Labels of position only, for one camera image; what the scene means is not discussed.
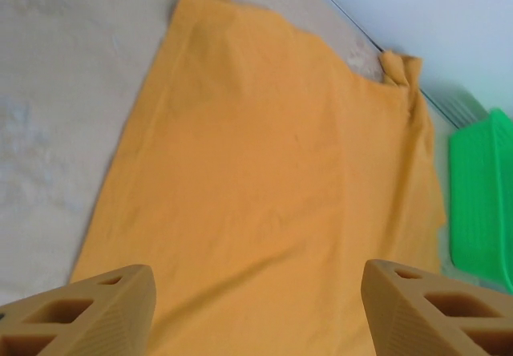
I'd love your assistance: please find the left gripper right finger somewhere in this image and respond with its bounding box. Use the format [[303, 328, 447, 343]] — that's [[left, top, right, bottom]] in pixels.
[[360, 258, 513, 356]]

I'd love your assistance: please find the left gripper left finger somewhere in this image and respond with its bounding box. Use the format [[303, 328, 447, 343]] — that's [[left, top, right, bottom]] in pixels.
[[0, 264, 156, 356]]

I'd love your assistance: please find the green plastic basket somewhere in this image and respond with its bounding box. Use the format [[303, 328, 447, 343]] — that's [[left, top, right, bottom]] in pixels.
[[447, 107, 513, 293]]

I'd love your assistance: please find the orange t-shirt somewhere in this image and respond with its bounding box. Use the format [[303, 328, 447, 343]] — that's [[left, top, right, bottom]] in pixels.
[[70, 0, 448, 356]]

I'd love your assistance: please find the thin aluminium table-edge rail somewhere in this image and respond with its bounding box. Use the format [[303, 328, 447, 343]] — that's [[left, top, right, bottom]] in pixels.
[[298, 0, 492, 131]]

